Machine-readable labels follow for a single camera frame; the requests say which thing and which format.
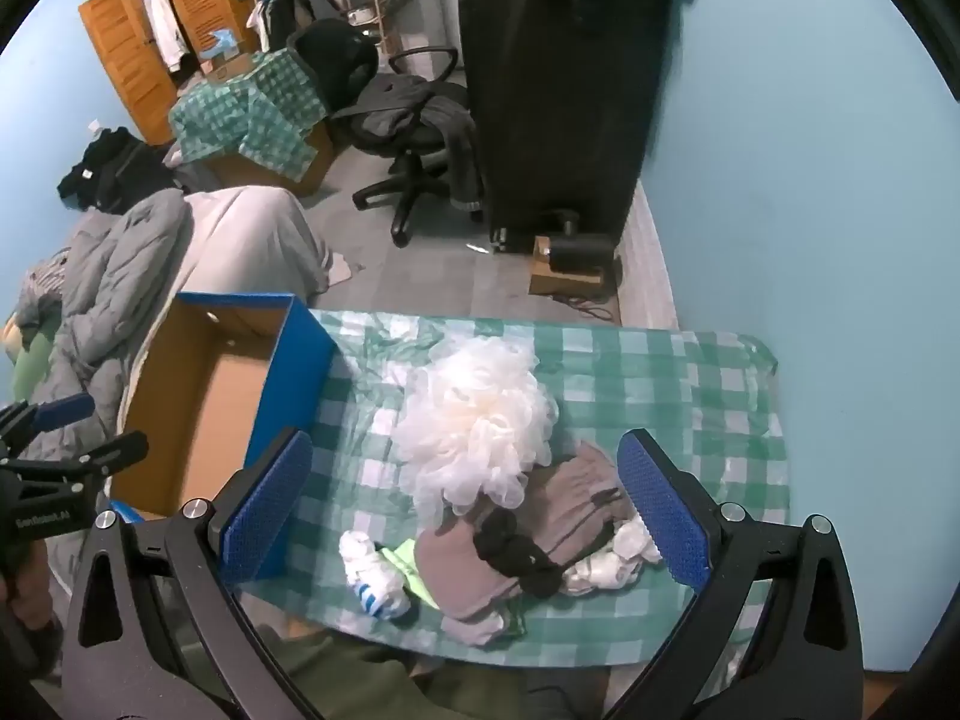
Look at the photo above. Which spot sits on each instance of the blue cardboard box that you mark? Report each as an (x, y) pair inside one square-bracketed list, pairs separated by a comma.
[(304, 367)]

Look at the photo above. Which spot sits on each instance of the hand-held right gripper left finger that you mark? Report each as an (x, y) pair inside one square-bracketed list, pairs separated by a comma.
[(270, 510)]

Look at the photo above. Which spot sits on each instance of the grey puffer jacket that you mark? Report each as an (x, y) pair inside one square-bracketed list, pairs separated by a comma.
[(120, 277)]

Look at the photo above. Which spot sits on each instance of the white sock with blue stripes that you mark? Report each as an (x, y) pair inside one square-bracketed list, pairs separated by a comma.
[(367, 566)]

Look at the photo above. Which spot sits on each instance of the striped grey garment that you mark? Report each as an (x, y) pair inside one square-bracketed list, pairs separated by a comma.
[(45, 274)]

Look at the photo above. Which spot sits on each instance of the large brown cardboard box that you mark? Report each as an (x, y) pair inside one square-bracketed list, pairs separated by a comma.
[(304, 174)]

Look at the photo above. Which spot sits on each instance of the pale pink duvet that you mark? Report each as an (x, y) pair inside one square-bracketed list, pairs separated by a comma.
[(247, 240)]

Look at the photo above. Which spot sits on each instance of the person's olive trousers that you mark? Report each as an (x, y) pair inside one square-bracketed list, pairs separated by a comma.
[(360, 682)]

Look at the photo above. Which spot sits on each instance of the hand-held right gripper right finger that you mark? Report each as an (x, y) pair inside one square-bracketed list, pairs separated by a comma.
[(664, 510)]

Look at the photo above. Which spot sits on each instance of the green checked tablecloth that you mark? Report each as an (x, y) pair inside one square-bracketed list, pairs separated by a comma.
[(675, 390)]

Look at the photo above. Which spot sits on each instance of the small cardboard box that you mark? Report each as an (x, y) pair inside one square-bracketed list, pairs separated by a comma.
[(225, 64)]

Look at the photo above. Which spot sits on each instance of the person's left hand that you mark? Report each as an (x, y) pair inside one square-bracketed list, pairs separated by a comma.
[(31, 577)]

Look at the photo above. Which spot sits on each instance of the dark jacket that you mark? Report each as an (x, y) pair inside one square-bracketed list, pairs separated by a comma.
[(427, 112)]

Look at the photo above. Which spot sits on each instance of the black round device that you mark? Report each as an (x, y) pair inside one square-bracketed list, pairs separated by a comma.
[(581, 247)]

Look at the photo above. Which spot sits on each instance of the grey fleece mitten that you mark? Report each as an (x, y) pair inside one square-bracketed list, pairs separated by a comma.
[(457, 574), (577, 484)]

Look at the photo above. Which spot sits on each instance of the black office chair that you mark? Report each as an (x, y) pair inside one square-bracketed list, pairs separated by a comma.
[(401, 165)]

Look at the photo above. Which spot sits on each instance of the white hanging shirt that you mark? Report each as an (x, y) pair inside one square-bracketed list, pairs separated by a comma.
[(165, 22)]

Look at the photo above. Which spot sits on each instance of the green checked cloth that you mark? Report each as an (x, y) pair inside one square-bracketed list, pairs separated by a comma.
[(255, 112)]

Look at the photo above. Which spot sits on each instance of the black fabric cabinet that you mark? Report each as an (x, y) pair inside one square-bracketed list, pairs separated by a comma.
[(555, 90)]

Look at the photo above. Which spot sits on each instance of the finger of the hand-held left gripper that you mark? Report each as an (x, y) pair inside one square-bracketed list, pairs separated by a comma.
[(64, 409), (112, 454)]

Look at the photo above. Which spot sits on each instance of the white mesh bath loofah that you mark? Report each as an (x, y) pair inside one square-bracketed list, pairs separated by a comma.
[(472, 420)]

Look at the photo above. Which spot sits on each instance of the white rolled sock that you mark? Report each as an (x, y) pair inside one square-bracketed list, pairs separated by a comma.
[(600, 574)]

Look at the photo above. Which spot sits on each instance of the light green cloth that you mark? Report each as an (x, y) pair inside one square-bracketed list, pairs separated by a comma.
[(405, 566)]

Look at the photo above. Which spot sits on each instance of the black scrunchie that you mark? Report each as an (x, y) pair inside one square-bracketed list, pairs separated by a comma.
[(517, 551)]

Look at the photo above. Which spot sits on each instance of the small brown wooden box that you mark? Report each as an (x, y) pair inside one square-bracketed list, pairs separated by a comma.
[(562, 281)]

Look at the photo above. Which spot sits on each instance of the black clothes pile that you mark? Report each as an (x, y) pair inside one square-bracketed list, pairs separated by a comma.
[(112, 165)]

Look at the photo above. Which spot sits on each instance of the wooden louvred wardrobe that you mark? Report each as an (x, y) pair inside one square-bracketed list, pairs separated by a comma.
[(120, 52)]

